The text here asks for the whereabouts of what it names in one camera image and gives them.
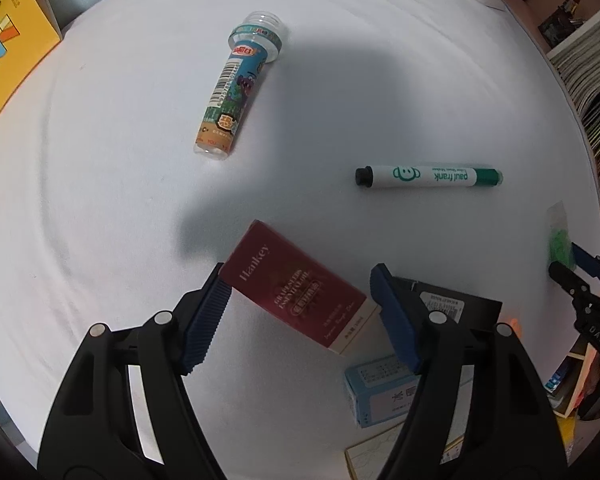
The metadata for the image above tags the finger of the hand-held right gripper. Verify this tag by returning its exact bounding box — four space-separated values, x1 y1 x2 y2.
548 261 600 311
571 242 600 286

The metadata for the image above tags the maroon carton box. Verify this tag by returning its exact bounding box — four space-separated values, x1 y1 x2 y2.
219 220 381 357

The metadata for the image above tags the green and white marker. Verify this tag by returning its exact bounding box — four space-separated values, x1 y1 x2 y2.
355 162 504 190

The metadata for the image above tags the clear bottle with colourful label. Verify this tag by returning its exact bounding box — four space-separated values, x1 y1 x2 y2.
194 11 287 161

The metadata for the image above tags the row of shelved books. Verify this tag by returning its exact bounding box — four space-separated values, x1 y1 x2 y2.
550 7 600 416

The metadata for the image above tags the yellow picture book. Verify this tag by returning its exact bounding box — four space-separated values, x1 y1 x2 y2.
0 0 63 146

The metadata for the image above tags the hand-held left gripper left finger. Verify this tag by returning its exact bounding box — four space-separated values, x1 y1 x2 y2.
37 262 231 480

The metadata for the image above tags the wooden bookshelf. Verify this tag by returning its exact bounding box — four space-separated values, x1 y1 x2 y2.
480 0 600 431

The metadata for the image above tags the light blue carton box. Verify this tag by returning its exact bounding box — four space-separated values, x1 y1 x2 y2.
344 355 426 429

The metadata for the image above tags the black pen holder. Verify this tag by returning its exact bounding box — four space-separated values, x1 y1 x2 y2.
539 0 587 50

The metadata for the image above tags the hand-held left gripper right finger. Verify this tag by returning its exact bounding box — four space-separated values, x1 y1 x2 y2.
370 262 568 480

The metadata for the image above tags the clear bag with green beads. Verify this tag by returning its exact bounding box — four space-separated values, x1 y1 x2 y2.
546 201 576 273

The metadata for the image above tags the black card packet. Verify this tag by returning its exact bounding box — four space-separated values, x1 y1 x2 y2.
395 276 503 341

